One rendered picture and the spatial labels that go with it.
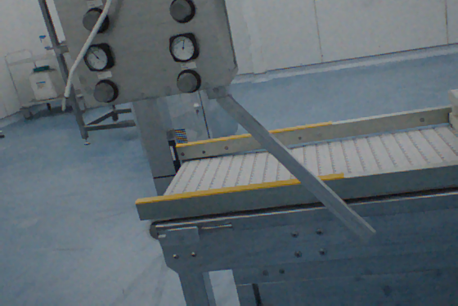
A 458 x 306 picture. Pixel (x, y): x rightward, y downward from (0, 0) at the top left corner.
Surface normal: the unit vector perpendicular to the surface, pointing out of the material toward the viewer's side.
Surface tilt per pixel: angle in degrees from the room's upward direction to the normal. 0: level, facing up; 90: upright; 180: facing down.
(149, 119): 90
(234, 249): 90
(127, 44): 90
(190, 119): 92
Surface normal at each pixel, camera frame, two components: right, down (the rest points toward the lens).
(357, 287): -0.14, 0.33
